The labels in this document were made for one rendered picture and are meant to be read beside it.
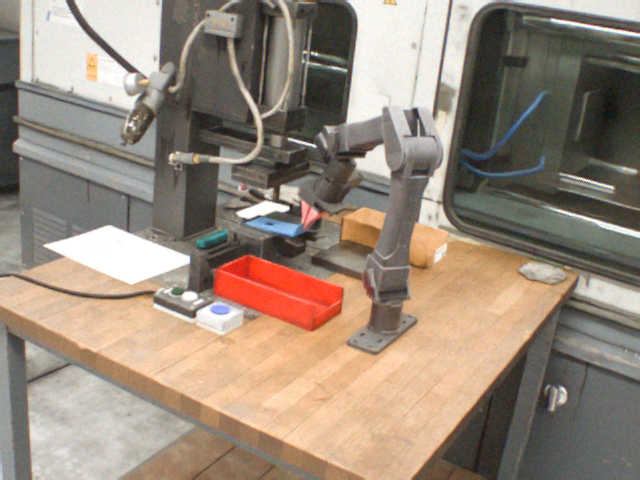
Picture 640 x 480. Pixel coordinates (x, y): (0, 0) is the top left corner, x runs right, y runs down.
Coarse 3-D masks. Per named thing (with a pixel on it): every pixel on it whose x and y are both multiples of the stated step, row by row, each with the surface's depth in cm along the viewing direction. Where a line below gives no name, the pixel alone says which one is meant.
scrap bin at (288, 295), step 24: (240, 264) 172; (264, 264) 172; (216, 288) 166; (240, 288) 162; (264, 288) 159; (288, 288) 170; (312, 288) 167; (336, 288) 164; (264, 312) 161; (288, 312) 157; (312, 312) 154; (336, 312) 163
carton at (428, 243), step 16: (368, 208) 211; (352, 224) 201; (368, 224) 199; (416, 224) 205; (352, 240) 203; (368, 240) 200; (416, 240) 193; (432, 240) 203; (416, 256) 194; (432, 256) 195
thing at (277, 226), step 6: (252, 222) 185; (258, 222) 186; (264, 222) 186; (270, 222) 186; (276, 222) 186; (282, 222) 187; (264, 228) 182; (270, 228) 182; (276, 228) 182; (282, 228) 182; (288, 228) 182; (294, 228) 183; (300, 228) 178; (288, 234) 179; (294, 234) 178
